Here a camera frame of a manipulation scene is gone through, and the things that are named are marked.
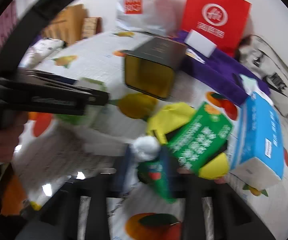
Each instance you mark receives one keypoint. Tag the green tissue packet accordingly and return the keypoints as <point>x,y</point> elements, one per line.
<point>89,120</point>

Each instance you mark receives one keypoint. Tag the white spotted pillow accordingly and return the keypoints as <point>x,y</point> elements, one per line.
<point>44,48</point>

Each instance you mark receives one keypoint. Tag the purple towel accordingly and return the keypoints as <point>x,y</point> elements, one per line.
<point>221,75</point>

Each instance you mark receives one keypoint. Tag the white plastic shopping bag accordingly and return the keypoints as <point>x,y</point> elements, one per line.
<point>156,10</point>

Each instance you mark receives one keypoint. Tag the black tin box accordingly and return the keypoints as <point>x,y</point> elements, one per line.
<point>149,75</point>

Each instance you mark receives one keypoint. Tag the grey waist bag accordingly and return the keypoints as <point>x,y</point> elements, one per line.
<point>266,62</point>

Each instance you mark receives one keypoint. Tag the person's left hand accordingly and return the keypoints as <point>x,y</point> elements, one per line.
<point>1,142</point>

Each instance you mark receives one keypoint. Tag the blue tissue pack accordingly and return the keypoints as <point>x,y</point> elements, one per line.
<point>261,130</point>

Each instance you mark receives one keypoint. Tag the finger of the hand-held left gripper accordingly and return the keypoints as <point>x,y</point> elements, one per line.
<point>46,76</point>
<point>59,100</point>

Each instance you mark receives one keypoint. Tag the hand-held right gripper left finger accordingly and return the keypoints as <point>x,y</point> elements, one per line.
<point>124,170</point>

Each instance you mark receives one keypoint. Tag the brown framed board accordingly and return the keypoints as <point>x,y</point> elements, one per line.
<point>91,27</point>

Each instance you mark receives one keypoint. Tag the green wet wipe packet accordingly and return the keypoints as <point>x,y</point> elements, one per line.
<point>198,135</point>

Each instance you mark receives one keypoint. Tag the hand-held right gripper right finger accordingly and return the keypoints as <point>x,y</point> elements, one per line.
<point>167,175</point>

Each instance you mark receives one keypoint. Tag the pink patterned cloth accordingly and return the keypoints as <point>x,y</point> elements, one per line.
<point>4,27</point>

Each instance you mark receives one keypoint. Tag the white sponge block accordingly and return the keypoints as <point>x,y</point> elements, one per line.
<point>200,42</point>

